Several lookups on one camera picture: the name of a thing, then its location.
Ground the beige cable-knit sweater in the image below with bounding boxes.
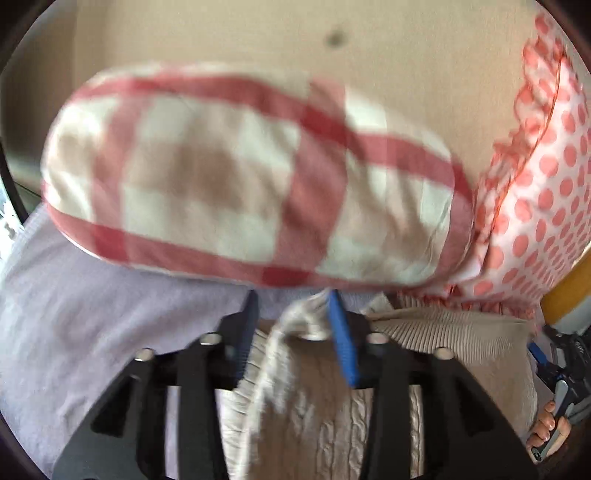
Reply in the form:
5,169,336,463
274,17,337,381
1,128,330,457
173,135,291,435
219,293,538,479

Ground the person's right hand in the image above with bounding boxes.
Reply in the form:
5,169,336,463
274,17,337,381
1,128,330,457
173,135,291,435
526,400,571,456

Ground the pink polka dot pillow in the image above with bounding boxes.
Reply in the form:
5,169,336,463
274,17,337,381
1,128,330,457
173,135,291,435
409,12,590,319

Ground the lavender bed sheet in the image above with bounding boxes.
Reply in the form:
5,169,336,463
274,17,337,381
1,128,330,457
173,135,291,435
0,202,389,480

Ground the red white plaid pillow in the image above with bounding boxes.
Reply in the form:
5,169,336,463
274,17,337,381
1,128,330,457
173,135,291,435
42,64,474,288

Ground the wooden door frame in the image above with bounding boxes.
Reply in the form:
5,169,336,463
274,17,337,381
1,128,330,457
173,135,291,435
541,252,591,325

